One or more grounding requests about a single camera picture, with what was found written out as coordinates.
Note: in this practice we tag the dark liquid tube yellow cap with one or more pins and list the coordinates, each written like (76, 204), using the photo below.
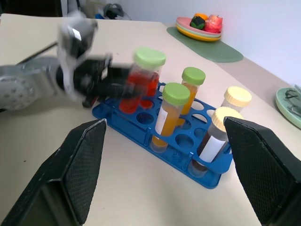
(218, 141)
(237, 96)

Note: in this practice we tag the green placemat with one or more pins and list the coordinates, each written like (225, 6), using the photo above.
(211, 51)

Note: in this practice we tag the blue plastic crate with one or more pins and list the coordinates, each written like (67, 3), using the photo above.
(98, 16)

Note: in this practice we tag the dark cabinet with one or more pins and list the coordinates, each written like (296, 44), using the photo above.
(30, 7)

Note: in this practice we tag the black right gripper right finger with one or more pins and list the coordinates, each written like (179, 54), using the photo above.
(265, 169)

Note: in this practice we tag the pink plate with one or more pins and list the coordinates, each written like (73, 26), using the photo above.
(185, 22)

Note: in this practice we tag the orange toy fruit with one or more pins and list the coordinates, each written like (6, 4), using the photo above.
(201, 16)

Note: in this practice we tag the grey and black device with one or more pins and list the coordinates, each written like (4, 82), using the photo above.
(115, 11)

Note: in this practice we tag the red toy apple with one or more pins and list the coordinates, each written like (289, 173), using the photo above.
(213, 23)

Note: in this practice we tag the black and green toy fruit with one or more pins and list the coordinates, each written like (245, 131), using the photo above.
(198, 22)

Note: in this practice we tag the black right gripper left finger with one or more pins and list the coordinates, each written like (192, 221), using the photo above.
(70, 169)

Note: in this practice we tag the red liquid tube green cap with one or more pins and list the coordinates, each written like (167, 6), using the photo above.
(149, 57)
(154, 84)

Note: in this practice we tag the blue test tube rack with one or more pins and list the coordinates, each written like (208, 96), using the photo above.
(131, 127)

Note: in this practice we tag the mint green plate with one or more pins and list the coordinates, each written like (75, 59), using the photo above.
(285, 110)

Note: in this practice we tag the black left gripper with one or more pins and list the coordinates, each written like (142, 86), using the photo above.
(92, 77)

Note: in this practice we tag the light green plate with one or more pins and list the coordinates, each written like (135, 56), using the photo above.
(188, 29)

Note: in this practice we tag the orange liquid tube green cap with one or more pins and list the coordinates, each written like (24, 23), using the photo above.
(192, 76)
(175, 96)

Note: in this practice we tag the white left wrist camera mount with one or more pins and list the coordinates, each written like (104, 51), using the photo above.
(75, 35)

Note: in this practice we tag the yellow plate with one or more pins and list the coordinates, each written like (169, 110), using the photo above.
(197, 37)

